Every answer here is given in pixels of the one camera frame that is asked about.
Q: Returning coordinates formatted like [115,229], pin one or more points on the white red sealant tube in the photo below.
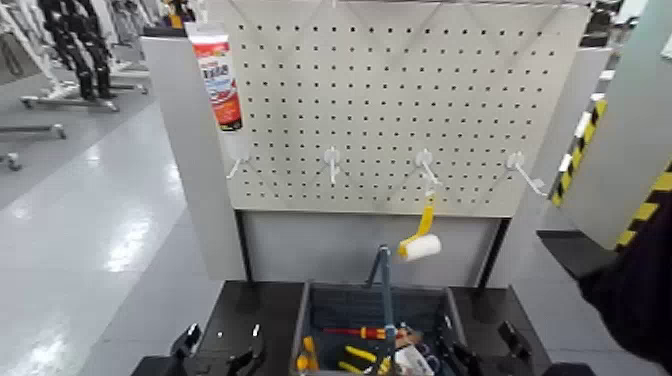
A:
[218,73]

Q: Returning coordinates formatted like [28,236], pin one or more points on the white pegboard hook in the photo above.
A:
[234,168]
[425,160]
[332,160]
[517,162]

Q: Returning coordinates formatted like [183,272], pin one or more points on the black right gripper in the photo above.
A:
[569,370]

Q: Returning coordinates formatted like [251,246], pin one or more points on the grey column yellow black tape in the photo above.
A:
[624,131]

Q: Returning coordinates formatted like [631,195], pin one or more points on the grey plastic crate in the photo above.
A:
[367,304]

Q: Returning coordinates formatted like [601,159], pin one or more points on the yellow paint roller white sleeve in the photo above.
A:
[422,246]

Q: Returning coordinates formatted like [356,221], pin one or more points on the white perforated pegboard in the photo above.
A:
[399,94]

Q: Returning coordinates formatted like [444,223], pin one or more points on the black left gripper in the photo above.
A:
[155,367]

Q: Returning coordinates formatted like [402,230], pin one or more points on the white packet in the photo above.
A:
[412,362]

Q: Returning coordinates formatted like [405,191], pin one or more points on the black humanoid robot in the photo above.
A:
[78,47]

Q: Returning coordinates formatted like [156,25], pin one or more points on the grey pegboard stand panel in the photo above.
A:
[325,246]

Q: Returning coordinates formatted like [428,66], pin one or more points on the grey partition panel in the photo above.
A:
[551,157]
[194,157]

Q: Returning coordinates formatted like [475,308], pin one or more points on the red yellow screwdriver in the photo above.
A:
[352,332]

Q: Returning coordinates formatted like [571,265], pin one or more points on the grey wheeled stand leg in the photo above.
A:
[11,160]
[36,129]

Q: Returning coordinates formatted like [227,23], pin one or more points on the black background equipment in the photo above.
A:
[598,23]

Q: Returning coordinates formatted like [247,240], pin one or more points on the black pegboard stand post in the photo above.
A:
[244,246]
[493,252]

